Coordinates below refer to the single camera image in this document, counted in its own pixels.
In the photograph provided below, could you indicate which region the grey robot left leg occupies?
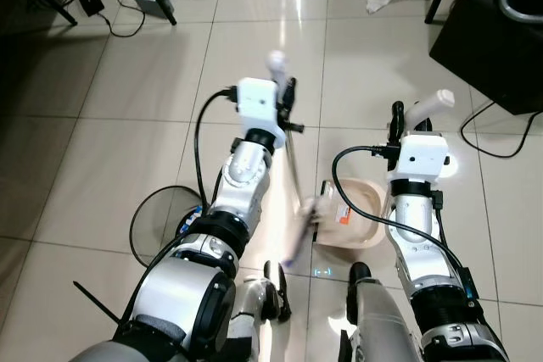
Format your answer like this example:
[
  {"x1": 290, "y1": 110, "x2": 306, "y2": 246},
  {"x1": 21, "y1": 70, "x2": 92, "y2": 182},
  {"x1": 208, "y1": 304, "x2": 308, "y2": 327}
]
[{"x1": 222, "y1": 259, "x2": 294, "y2": 362}]

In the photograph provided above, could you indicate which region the broom with metal stick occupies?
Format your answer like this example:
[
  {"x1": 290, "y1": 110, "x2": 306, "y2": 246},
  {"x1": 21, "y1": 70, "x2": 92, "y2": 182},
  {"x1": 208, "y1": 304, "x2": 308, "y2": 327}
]
[{"x1": 266, "y1": 49, "x2": 324, "y2": 268}]

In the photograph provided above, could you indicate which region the beige long-handled dustpan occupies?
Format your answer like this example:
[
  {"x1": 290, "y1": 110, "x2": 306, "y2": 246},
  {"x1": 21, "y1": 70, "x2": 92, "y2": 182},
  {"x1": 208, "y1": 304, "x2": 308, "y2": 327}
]
[{"x1": 312, "y1": 88, "x2": 456, "y2": 252}]

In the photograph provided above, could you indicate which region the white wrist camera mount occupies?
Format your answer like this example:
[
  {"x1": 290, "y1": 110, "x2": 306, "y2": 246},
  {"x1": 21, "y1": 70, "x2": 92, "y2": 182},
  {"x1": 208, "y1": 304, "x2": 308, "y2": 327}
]
[
  {"x1": 395, "y1": 131, "x2": 453, "y2": 181},
  {"x1": 235, "y1": 77, "x2": 282, "y2": 135}
]

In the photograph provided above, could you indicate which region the black floor cable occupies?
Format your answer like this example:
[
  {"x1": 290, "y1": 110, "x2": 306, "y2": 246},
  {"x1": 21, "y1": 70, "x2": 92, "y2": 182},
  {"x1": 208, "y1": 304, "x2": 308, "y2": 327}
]
[{"x1": 460, "y1": 100, "x2": 540, "y2": 160}]

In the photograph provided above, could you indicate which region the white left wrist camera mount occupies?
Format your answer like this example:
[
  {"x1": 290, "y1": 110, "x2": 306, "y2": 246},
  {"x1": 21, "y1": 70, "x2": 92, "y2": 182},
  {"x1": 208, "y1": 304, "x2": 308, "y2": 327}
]
[{"x1": 235, "y1": 77, "x2": 282, "y2": 135}]

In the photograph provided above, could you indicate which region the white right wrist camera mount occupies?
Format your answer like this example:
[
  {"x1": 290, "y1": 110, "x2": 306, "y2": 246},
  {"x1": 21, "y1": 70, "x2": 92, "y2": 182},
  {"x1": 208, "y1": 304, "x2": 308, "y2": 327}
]
[{"x1": 395, "y1": 131, "x2": 453, "y2": 181}]

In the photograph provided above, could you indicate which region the black box cabinet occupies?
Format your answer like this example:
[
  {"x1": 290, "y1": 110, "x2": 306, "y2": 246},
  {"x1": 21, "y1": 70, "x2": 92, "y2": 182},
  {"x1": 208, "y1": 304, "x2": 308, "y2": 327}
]
[{"x1": 428, "y1": 0, "x2": 543, "y2": 116}]

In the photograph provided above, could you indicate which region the black wire mesh wastebasket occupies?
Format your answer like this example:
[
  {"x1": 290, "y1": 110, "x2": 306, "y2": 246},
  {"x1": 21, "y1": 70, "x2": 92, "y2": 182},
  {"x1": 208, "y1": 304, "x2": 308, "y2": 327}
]
[{"x1": 129, "y1": 185, "x2": 215, "y2": 267}]

